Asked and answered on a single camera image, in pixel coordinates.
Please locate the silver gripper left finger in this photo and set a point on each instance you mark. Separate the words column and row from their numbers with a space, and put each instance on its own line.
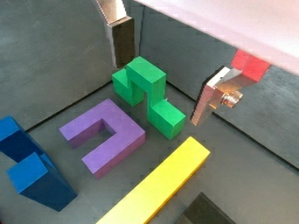
column 121, row 30

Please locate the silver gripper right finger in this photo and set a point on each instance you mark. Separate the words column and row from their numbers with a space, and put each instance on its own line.
column 220, row 91

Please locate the purple U-shaped block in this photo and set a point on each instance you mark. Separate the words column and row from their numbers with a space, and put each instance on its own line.
column 127, row 136

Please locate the red insertion board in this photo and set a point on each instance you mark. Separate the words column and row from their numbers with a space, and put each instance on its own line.
column 250, row 65

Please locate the black angled fixture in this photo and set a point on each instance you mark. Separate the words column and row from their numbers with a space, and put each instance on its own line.
column 204, row 212

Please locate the green zigzag block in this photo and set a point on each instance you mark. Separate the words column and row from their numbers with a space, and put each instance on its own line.
column 139, row 79

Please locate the yellow long bar block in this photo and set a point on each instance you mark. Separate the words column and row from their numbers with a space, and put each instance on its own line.
column 143, row 202

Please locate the blue U-shaped block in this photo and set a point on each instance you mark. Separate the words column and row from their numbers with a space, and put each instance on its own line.
column 35, row 176

